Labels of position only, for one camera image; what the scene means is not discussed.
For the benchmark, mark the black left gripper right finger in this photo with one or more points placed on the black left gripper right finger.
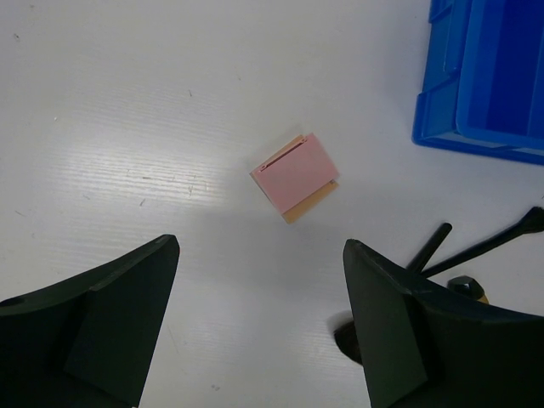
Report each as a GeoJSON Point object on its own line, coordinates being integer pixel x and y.
{"type": "Point", "coordinates": [422, 345]}

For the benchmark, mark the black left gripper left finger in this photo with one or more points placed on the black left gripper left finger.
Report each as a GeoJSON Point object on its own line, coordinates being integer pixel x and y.
{"type": "Point", "coordinates": [88, 341]}

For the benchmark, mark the slim black makeup brush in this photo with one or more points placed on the slim black makeup brush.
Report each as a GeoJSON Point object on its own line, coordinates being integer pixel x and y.
{"type": "Point", "coordinates": [530, 223]}

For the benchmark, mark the blue plastic organizer bin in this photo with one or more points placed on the blue plastic organizer bin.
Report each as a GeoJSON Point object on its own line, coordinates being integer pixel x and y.
{"type": "Point", "coordinates": [482, 91]}

